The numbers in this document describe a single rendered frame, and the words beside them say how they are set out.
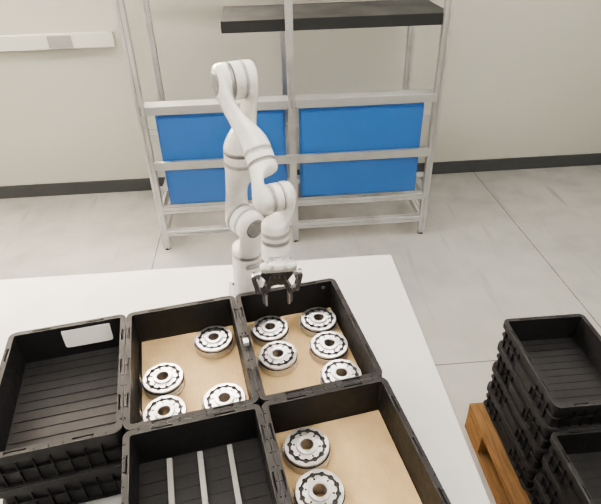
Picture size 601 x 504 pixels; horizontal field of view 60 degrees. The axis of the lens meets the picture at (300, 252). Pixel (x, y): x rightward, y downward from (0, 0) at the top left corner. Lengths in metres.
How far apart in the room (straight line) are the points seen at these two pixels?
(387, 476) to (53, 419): 0.81
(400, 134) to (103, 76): 2.06
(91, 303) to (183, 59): 2.28
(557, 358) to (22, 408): 1.70
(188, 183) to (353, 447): 2.26
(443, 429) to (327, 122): 2.02
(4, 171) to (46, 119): 0.56
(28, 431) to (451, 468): 1.03
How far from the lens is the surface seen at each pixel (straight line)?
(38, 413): 1.50
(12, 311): 2.08
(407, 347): 1.69
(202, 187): 3.23
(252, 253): 1.58
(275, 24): 2.94
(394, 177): 3.31
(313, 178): 3.21
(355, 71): 3.94
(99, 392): 1.48
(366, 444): 1.29
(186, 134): 3.10
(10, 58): 4.16
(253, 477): 1.24
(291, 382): 1.40
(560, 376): 2.05
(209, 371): 1.45
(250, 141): 1.27
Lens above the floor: 1.87
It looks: 34 degrees down
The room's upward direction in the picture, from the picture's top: 1 degrees counter-clockwise
